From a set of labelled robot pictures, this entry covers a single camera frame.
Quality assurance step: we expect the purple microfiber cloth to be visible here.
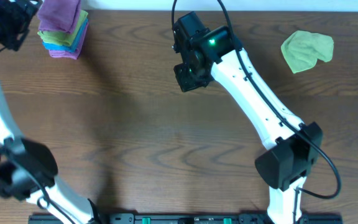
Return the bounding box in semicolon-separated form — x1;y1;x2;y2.
37;0;81;34

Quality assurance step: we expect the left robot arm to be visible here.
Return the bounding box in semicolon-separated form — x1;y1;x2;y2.
0;1;103;223

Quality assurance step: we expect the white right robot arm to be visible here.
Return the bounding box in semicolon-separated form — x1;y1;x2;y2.
173;24;323;223

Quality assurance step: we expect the folded purple cloth under stack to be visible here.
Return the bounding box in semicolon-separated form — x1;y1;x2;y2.
49;20;89;60

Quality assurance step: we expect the folded green cloth on stack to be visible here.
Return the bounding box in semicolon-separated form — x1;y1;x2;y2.
37;10;88;47

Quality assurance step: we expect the folded blue cloth in stack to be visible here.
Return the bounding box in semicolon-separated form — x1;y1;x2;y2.
43;19;89;53

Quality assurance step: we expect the crumpled green cloth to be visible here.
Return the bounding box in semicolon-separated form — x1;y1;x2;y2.
281;30;334;73

